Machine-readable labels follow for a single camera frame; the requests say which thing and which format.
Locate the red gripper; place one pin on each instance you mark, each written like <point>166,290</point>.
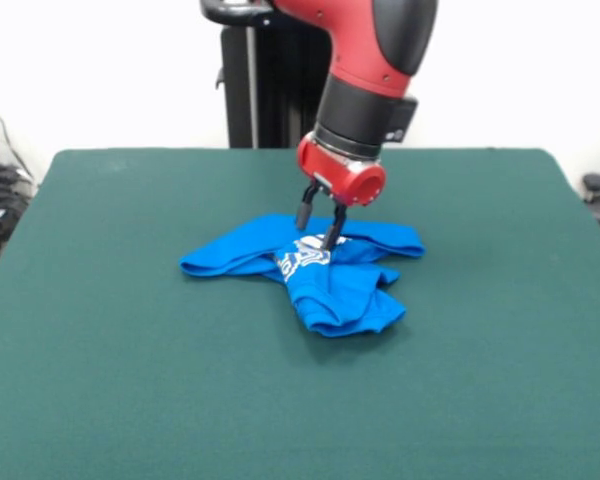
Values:
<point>340,172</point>

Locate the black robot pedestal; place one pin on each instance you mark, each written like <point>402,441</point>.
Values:
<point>270,85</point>

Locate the blue shirt with white print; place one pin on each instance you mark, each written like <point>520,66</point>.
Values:
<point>340,295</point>

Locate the dark green table cloth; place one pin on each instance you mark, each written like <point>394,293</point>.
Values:
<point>130,350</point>

